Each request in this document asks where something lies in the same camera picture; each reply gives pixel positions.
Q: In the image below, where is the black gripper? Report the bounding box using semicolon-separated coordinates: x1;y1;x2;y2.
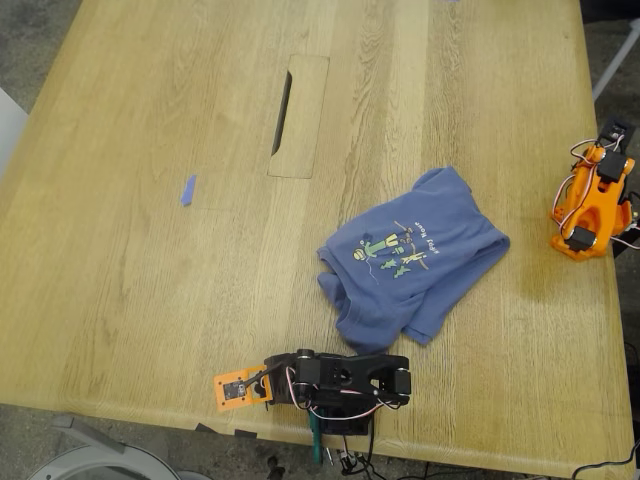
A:
263;352;301;407

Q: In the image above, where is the blue printed T-shirt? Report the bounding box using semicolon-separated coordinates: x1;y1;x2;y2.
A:
316;166;511;355

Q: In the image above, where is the teal table clamp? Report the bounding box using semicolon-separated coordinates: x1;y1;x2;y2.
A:
307;407;327;468

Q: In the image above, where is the grey metal bar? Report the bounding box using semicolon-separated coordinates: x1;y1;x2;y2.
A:
49;414;127;456

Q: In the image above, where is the small blue tape piece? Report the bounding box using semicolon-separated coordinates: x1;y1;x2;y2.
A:
179;173;198;208

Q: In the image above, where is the grey round stool base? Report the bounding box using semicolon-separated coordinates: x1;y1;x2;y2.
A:
27;439;169;480

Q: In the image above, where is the white chair leg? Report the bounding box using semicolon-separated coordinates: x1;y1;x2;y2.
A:
591;18;640;102

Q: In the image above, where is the orange camera mount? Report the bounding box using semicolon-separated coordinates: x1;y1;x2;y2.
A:
212;364;275;413

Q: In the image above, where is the black USB cable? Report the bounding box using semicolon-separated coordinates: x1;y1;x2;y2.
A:
344;417;377;474

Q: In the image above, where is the wooden cable hatch lid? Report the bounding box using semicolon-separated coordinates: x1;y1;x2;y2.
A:
266;54;331;180

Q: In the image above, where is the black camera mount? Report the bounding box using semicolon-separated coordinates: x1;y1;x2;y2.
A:
599;116;632;146

